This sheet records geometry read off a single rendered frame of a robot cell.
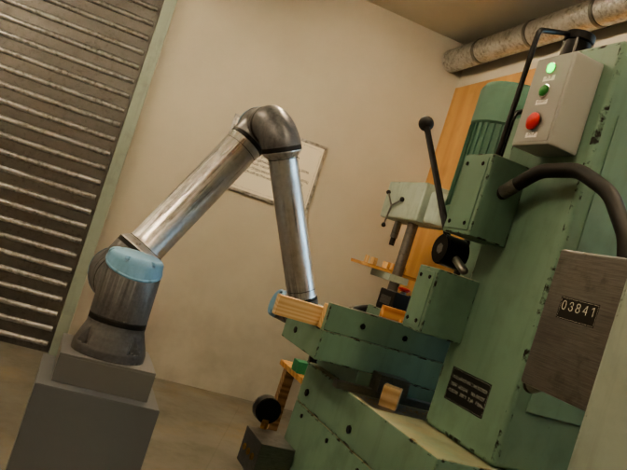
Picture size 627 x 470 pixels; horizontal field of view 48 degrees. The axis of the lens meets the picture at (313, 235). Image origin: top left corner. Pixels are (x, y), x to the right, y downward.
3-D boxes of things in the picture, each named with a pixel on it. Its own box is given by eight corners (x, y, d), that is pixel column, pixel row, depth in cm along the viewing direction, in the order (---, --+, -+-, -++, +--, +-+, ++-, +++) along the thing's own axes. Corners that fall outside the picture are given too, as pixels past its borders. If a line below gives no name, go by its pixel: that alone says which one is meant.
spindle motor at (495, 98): (488, 238, 166) (528, 112, 166) (536, 246, 149) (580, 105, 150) (425, 215, 159) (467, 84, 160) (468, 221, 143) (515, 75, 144)
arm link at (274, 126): (301, 100, 197) (332, 331, 209) (285, 103, 209) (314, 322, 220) (263, 104, 193) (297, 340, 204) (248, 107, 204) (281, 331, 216)
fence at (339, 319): (552, 393, 161) (560, 369, 162) (557, 394, 160) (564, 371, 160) (320, 328, 140) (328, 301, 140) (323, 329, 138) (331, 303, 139)
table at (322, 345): (474, 382, 188) (481, 360, 189) (550, 421, 160) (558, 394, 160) (267, 325, 167) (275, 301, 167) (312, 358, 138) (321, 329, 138)
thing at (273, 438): (268, 463, 164) (278, 431, 164) (284, 486, 152) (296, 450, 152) (234, 457, 161) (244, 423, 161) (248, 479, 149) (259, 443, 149)
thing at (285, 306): (494, 374, 160) (499, 357, 160) (499, 377, 158) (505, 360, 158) (271, 312, 140) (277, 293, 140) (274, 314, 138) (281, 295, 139)
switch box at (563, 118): (536, 157, 125) (564, 72, 126) (576, 156, 116) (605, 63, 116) (509, 145, 123) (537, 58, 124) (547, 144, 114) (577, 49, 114)
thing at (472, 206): (476, 242, 134) (500, 168, 135) (505, 248, 126) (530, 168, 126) (439, 229, 131) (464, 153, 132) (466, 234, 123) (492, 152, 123)
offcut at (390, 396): (377, 405, 135) (383, 384, 135) (380, 402, 138) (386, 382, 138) (395, 410, 134) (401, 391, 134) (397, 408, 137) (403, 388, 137)
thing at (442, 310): (440, 336, 136) (459, 276, 136) (460, 344, 129) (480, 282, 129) (398, 324, 132) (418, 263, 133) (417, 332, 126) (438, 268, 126)
